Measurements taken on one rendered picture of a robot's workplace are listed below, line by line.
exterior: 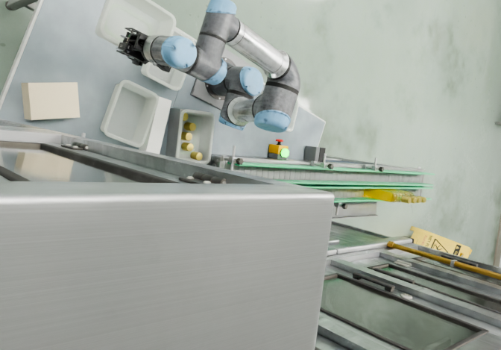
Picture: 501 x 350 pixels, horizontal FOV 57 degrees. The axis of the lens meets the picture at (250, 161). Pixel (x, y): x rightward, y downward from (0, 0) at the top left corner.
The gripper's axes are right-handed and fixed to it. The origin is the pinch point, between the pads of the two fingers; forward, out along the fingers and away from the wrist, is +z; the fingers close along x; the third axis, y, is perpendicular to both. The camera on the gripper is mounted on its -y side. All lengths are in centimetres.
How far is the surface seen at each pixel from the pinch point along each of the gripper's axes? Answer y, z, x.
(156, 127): -34.1, 28.3, 19.3
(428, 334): -60, -87, 43
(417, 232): -411, 100, 25
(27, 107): 12.9, 29.1, 28.2
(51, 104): 7.0, 26.2, 24.8
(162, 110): -34.7, 29.2, 11.9
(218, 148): -72, 34, 18
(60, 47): 7.9, 36.0, 5.2
